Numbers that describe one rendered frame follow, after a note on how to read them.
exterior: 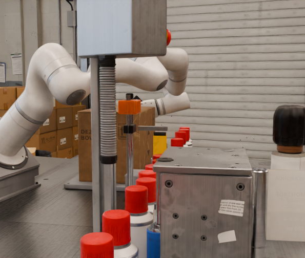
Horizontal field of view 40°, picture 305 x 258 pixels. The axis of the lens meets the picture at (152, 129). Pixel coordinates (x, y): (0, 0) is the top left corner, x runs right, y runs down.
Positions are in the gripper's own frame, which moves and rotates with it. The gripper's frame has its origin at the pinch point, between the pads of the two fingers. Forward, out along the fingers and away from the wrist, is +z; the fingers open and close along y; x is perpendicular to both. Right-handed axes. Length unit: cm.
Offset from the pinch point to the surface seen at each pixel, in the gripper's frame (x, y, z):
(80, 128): 45.0, 8.2, 19.6
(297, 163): 113, 1, -31
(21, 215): 78, -7, 41
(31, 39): -456, 62, 93
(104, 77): 120, 31, 7
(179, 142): 98, 8, -8
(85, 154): 46, -2, 20
